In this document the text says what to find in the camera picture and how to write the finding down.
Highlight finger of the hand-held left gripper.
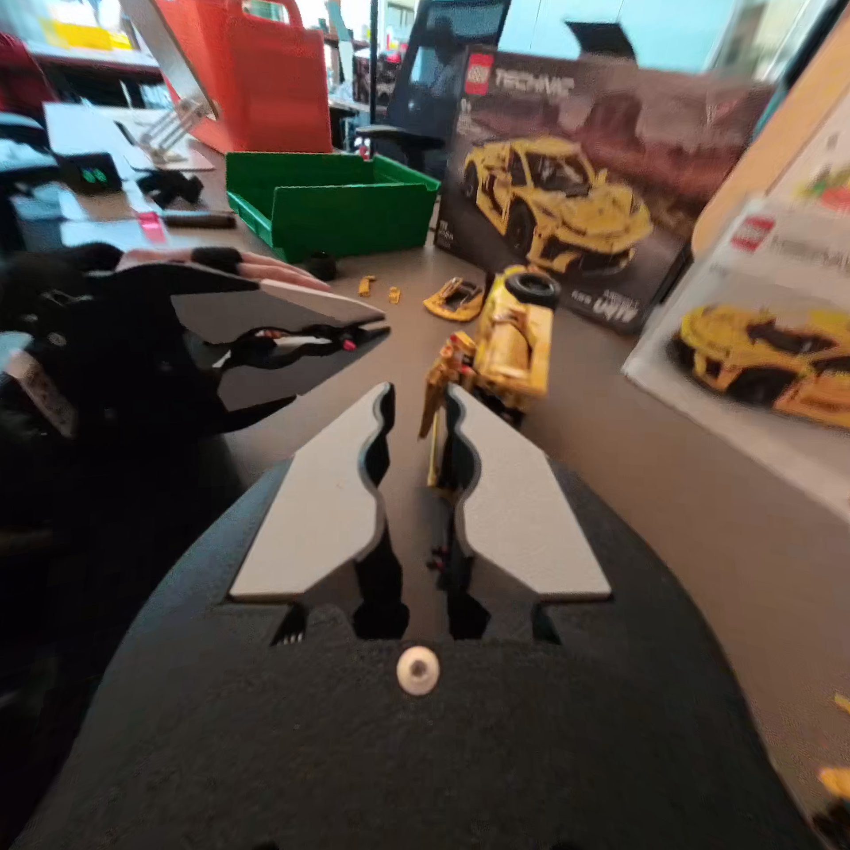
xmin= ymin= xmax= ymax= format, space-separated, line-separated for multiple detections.
xmin=171 ymin=279 xmax=387 ymax=346
xmin=218 ymin=324 xmax=394 ymax=414

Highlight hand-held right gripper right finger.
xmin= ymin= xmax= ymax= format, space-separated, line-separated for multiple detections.
xmin=445 ymin=384 xmax=613 ymax=608

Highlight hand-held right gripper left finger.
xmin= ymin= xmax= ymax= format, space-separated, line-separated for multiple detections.
xmin=228 ymin=382 xmax=397 ymax=602

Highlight yellow toy brick car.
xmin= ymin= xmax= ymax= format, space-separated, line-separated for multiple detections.
xmin=425 ymin=264 xmax=562 ymax=426

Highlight desk lamp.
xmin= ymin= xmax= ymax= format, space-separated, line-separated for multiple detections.
xmin=116 ymin=0 xmax=223 ymax=170

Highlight person's left hand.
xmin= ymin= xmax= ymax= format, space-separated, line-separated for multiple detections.
xmin=116 ymin=247 xmax=333 ymax=293

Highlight green plastic bin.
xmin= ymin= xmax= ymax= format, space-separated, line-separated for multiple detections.
xmin=224 ymin=151 xmax=442 ymax=264

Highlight yellow brick hood panel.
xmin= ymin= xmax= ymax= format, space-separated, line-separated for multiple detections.
xmin=423 ymin=278 xmax=486 ymax=323

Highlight small black object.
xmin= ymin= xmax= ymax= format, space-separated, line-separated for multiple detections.
xmin=136 ymin=169 xmax=205 ymax=208

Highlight black device green lights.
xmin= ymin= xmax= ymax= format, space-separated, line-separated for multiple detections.
xmin=56 ymin=153 xmax=124 ymax=195

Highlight red plastic carry case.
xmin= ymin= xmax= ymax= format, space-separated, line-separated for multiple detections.
xmin=154 ymin=0 xmax=333 ymax=155

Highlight black office chair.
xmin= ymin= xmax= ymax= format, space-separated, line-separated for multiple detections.
xmin=355 ymin=0 xmax=512 ymax=180

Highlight white paper sheet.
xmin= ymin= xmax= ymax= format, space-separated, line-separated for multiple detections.
xmin=43 ymin=101 xmax=157 ymax=170

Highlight toy car instruction booklet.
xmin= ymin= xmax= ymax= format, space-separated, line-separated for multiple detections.
xmin=621 ymin=193 xmax=850 ymax=525

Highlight toy car set box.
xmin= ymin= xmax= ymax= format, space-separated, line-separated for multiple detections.
xmin=435 ymin=43 xmax=778 ymax=333

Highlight tan cardboard box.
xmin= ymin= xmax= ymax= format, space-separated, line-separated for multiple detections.
xmin=691 ymin=20 xmax=850 ymax=267

